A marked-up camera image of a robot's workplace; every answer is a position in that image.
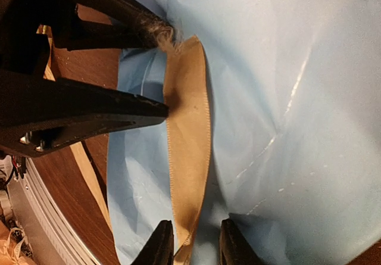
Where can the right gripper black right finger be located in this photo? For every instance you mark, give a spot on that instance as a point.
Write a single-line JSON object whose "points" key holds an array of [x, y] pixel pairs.
{"points": [[233, 247]]}

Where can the aluminium front rail frame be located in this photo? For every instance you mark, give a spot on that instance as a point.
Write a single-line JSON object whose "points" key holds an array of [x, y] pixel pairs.
{"points": [[50, 236]]}

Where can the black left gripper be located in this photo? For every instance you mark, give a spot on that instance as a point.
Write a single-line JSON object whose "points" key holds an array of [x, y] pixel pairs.
{"points": [[22, 49]]}

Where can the beige ribbon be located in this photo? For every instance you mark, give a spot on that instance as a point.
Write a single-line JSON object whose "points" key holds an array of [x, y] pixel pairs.
{"points": [[160, 172]]}

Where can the blue wrapping paper sheet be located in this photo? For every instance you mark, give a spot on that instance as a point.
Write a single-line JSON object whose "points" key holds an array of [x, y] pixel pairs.
{"points": [[294, 89]]}

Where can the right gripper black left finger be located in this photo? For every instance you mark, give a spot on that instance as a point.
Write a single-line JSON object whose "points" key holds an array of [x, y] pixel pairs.
{"points": [[159, 248]]}

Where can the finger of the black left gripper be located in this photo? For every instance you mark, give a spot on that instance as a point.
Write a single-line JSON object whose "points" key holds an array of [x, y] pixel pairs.
{"points": [[136, 27], [40, 116]]}

